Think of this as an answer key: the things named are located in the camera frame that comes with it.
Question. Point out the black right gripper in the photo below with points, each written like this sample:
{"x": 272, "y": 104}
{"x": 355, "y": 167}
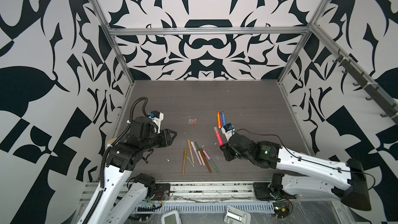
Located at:
{"x": 226, "y": 148}

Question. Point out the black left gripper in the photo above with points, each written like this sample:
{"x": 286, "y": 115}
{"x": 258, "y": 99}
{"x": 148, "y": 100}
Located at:
{"x": 164, "y": 138}

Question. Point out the blue marker pen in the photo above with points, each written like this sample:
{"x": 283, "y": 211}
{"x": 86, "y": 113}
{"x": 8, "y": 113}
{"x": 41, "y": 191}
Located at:
{"x": 224, "y": 120}

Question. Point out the orange marker pen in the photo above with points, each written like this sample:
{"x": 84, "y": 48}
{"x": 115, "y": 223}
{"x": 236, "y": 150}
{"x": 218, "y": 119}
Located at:
{"x": 219, "y": 119}

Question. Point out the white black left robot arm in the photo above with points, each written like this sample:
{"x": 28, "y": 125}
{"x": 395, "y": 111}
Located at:
{"x": 116, "y": 167}

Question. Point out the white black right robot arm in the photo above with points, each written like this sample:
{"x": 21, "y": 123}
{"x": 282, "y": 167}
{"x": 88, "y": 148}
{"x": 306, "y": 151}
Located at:
{"x": 301, "y": 174}

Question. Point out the tan marker pen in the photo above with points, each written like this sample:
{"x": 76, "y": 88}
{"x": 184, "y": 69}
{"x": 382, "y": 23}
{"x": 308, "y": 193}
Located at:
{"x": 191, "y": 152}

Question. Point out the brown marker pen far left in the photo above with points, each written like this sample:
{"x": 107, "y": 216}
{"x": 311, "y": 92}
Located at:
{"x": 184, "y": 161}

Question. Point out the light pink marker pen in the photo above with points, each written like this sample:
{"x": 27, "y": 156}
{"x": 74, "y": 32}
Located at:
{"x": 196, "y": 152}

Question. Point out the dark brown marker pen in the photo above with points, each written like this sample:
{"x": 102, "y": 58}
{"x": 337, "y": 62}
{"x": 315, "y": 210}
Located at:
{"x": 205, "y": 160}

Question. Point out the beige sponge block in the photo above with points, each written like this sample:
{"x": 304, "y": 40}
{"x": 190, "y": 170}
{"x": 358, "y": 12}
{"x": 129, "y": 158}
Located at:
{"x": 111, "y": 141}

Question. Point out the small electronics board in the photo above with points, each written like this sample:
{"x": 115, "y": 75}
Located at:
{"x": 282, "y": 209}

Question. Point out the white handheld device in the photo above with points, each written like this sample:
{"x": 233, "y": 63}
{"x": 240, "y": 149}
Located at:
{"x": 171, "y": 217}

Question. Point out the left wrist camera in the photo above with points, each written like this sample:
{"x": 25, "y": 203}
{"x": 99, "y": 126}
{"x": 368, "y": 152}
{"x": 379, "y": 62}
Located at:
{"x": 157, "y": 118}

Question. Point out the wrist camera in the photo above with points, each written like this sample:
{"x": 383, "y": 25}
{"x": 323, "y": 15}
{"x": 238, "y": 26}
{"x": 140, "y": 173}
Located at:
{"x": 157, "y": 118}
{"x": 228, "y": 131}

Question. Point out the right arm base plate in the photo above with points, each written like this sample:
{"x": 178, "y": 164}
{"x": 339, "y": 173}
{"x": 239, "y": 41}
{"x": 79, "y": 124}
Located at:
{"x": 263, "y": 192}

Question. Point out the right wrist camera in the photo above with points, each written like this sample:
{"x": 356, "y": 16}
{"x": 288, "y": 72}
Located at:
{"x": 228, "y": 131}

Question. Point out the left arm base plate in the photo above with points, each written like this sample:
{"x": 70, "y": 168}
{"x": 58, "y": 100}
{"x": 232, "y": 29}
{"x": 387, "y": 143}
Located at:
{"x": 161, "y": 192}

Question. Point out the silver metal bracket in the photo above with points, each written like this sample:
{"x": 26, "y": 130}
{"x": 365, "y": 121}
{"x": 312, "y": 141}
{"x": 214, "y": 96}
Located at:
{"x": 234, "y": 215}

